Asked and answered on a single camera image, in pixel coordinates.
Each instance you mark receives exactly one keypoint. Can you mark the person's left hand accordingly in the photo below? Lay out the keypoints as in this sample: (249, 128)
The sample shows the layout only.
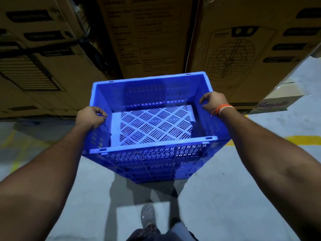
(90, 117)

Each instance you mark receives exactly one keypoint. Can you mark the person's right hand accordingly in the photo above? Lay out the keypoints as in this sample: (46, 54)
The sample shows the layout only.
(214, 101)

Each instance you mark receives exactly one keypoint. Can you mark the person's right forearm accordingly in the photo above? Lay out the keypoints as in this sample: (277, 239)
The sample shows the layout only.
(275, 168)

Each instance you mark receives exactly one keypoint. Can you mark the person's left forearm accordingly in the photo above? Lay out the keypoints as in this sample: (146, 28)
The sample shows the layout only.
(37, 185)

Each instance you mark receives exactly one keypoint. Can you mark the person's left grey clog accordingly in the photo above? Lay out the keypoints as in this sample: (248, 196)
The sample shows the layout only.
(148, 214)

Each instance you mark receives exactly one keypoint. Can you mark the orange wristband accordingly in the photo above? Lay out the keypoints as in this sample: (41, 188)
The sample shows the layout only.
(224, 107)

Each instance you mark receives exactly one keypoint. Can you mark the large cardboard box circle print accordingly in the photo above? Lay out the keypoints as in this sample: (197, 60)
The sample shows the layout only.
(263, 80)

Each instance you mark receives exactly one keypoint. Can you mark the cardboard box purple print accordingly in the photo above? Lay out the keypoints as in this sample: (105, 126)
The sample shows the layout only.
(275, 102)

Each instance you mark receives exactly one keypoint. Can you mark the dark plaid trousers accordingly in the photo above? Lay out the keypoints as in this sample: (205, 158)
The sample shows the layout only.
(143, 235)

